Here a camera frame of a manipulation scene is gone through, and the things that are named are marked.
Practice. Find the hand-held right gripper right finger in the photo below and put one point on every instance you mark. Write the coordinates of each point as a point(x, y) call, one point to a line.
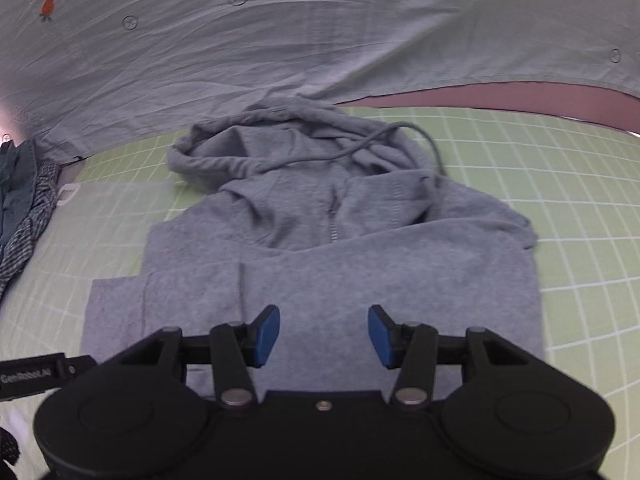
point(381, 335)

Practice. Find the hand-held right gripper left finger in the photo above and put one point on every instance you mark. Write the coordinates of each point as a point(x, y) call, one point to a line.
point(265, 335)

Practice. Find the grey zip hoodie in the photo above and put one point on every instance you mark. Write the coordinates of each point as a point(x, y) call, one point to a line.
point(350, 250)

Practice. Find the dark checked cloth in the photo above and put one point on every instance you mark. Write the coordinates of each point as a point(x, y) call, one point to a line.
point(35, 220)

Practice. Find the white fabric loop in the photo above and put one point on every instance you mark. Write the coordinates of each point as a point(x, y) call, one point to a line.
point(67, 195)

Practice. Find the blue denim garment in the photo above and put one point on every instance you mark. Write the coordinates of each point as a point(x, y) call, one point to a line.
point(15, 180)

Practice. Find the pink mattress cover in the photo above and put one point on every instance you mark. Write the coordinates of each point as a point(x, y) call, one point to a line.
point(525, 97)

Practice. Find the grey-green carrot print quilt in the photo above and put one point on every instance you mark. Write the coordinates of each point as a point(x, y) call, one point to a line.
point(300, 35)

